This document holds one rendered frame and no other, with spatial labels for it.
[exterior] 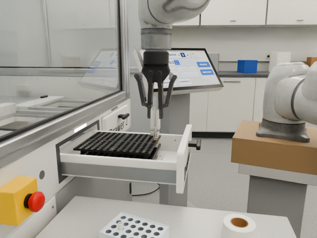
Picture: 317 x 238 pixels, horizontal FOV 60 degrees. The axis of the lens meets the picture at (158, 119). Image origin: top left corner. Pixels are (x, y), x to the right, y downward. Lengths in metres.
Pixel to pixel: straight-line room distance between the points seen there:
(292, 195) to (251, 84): 2.82
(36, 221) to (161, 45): 0.55
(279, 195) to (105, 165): 0.69
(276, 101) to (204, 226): 0.56
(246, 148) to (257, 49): 3.60
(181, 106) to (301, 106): 0.90
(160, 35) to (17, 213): 0.54
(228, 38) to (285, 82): 3.47
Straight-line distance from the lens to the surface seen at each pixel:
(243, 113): 3.91
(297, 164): 1.08
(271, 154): 1.07
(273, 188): 1.16
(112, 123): 1.10
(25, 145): 0.68
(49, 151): 0.75
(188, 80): 1.65
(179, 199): 1.96
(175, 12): 0.64
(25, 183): 0.62
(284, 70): 1.08
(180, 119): 1.75
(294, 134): 1.11
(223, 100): 3.82
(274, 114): 1.10
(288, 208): 1.19
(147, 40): 0.79
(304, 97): 1.00
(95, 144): 0.84
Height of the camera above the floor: 1.16
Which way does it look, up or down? 13 degrees down
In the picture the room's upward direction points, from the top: straight up
